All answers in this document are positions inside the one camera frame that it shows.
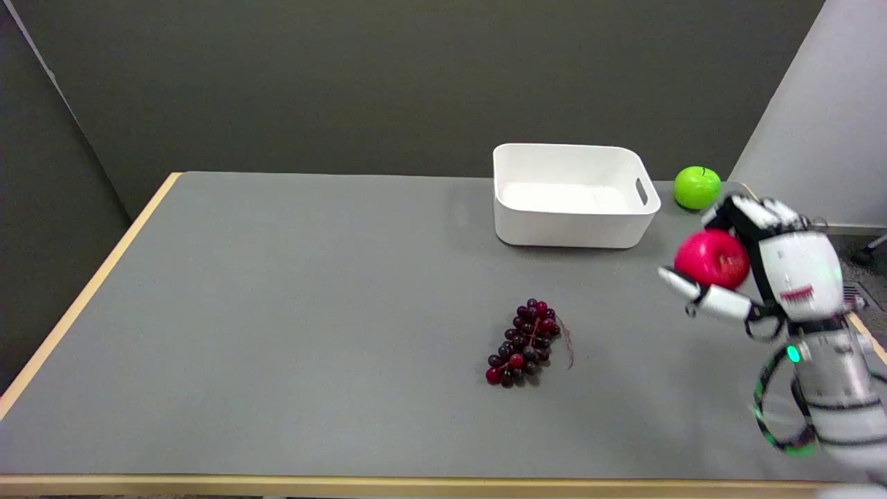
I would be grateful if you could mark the green apple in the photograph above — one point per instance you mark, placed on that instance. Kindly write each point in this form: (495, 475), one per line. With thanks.
(696, 187)

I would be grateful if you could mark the white plastic box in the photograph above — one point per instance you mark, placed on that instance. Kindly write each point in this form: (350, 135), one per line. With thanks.
(572, 197)

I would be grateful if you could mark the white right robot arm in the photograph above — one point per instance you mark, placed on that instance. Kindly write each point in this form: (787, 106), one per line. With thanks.
(840, 395)

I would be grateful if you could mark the dark red grape bunch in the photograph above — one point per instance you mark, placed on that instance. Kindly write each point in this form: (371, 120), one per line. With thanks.
(524, 343)

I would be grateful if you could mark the black chair base leg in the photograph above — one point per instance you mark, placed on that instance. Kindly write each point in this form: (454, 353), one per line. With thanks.
(867, 251)

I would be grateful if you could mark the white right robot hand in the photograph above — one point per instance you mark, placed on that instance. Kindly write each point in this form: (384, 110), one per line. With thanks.
(797, 270)

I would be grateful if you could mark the red apple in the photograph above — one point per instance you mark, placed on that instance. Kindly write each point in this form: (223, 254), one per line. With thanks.
(711, 258)

